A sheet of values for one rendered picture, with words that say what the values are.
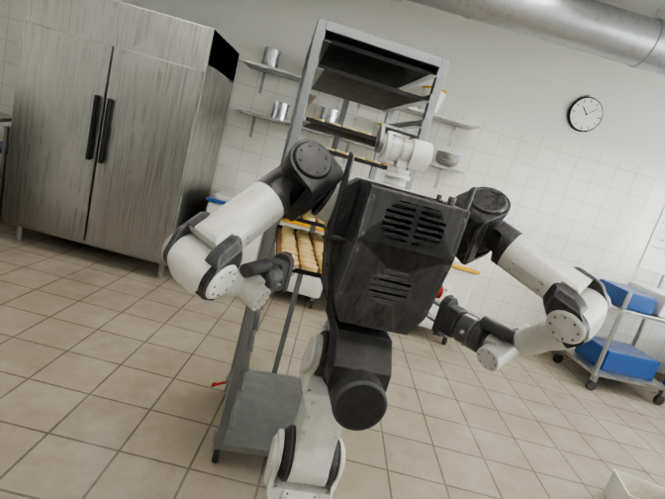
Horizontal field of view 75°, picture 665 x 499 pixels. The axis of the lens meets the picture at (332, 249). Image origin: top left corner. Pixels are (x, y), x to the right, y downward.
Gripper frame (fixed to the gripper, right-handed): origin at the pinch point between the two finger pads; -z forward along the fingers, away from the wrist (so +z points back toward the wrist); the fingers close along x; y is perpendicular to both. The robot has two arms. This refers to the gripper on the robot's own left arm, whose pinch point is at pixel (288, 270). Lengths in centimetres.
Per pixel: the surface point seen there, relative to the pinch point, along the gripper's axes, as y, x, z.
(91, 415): 86, -105, -18
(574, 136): -86, 108, -373
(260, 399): 28, -90, -65
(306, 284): 87, -84, -231
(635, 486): -164, -96, -157
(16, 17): 417, 77, -172
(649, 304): -188, -20, -334
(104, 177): 242, -32, -142
